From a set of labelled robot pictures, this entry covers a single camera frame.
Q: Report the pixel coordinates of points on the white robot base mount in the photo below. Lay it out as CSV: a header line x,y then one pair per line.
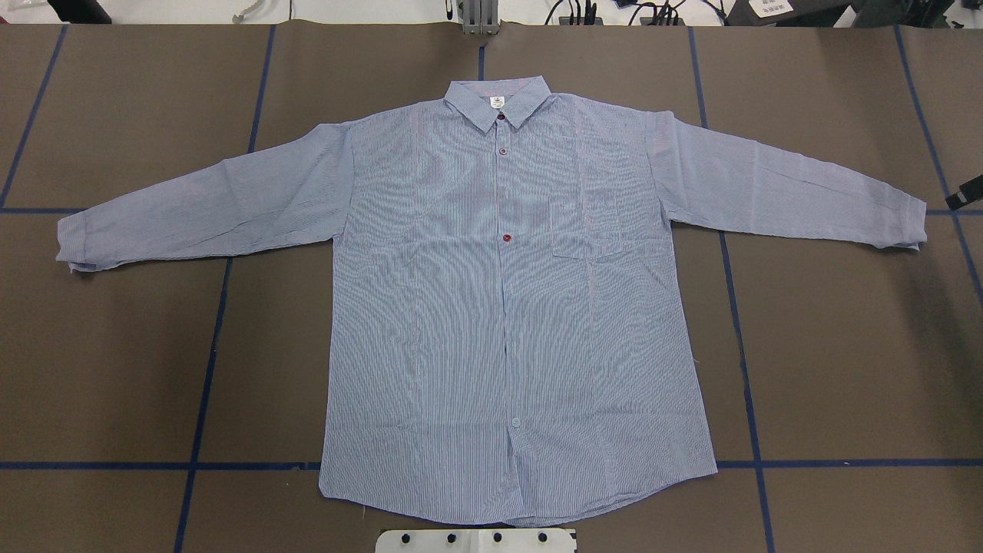
x,y
479,540

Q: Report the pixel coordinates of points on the light blue striped shirt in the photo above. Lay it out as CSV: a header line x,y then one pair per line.
x,y
508,342

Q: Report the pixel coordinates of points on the grey aluminium frame post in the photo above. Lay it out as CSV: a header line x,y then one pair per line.
x,y
479,17

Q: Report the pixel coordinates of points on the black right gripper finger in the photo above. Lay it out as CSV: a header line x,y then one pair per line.
x,y
968,193

